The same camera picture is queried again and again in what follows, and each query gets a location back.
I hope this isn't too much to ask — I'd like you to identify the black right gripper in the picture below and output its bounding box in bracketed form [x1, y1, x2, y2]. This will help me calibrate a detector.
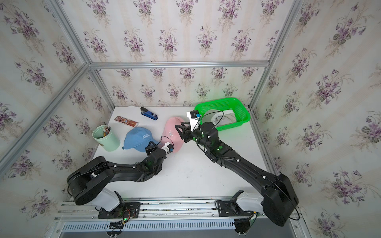
[174, 120, 211, 152]

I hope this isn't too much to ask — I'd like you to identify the pink baseball cap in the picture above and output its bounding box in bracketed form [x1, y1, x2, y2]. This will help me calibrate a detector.
[161, 117, 184, 153]

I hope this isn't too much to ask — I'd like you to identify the light blue baseball cap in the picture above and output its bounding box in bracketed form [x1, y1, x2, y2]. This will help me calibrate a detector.
[122, 127, 158, 152]

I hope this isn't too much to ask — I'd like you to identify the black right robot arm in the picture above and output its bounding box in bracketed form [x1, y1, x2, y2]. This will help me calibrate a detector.
[175, 123, 299, 227]

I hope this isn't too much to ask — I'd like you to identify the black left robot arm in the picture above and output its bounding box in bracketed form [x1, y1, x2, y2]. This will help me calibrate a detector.
[66, 141, 174, 213]

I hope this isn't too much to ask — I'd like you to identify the grey white baseball cap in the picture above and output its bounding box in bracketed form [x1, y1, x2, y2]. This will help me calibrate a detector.
[210, 109, 237, 127]

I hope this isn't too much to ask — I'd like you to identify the blue black stapler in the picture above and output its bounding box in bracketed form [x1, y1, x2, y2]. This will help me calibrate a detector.
[140, 107, 158, 121]

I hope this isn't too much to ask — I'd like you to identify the mint green pen cup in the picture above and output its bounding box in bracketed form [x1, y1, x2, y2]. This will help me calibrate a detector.
[92, 125, 121, 152]

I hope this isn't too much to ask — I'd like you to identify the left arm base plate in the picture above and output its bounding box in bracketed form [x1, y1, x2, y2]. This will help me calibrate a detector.
[98, 202, 141, 219]

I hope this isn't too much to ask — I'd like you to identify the aluminium mounting rail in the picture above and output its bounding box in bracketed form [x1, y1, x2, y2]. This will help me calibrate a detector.
[55, 197, 264, 221]

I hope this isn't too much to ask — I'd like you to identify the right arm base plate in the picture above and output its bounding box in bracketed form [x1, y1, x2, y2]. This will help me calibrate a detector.
[215, 200, 261, 217]

